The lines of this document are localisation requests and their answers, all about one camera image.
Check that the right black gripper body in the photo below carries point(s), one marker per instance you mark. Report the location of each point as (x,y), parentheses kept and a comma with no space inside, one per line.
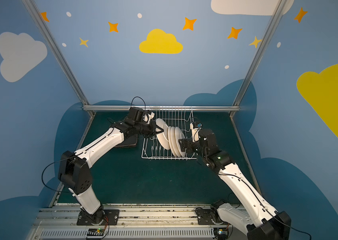
(185,144)

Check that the right small circuit board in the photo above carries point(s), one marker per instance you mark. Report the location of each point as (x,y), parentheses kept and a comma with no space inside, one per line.
(220,234)

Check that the left aluminium frame post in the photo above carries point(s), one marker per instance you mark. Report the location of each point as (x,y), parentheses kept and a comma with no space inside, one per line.
(36,15)

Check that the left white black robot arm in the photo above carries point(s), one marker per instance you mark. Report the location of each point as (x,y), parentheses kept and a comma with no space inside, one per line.
(75,168)

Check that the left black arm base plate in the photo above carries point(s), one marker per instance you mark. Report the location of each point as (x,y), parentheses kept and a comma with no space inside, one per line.
(110,216)

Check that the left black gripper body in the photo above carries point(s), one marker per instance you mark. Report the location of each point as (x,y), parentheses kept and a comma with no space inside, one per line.
(151,128)

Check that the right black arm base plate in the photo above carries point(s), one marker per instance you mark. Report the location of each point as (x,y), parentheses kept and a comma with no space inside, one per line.
(205,216)

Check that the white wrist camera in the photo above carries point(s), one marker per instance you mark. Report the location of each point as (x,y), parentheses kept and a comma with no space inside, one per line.
(195,127)
(148,116)

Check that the front aluminium rail bed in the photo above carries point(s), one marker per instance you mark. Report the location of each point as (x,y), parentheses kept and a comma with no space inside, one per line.
(136,222)

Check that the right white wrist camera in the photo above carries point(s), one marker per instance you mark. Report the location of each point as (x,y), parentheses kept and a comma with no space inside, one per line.
(195,127)

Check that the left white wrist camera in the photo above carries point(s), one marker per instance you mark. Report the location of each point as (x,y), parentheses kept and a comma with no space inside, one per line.
(148,116)

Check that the rear aluminium frame rail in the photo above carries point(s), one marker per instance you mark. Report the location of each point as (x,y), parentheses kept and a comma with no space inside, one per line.
(113,108)

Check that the aluminium frame post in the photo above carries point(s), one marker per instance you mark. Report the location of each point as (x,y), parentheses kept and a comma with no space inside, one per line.
(36,15)
(261,49)

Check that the right aluminium frame post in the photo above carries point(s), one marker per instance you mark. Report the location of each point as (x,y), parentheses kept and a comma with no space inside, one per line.
(261,49)

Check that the left small circuit board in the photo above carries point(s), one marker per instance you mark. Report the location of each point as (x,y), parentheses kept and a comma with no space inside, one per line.
(96,234)

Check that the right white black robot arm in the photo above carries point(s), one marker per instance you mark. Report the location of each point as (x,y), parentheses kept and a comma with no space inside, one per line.
(261,221)

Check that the small circuit board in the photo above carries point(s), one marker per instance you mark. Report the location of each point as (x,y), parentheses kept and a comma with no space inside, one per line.
(220,234)
(96,234)

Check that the white wire dish rack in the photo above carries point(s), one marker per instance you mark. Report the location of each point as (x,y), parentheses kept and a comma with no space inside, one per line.
(180,117)

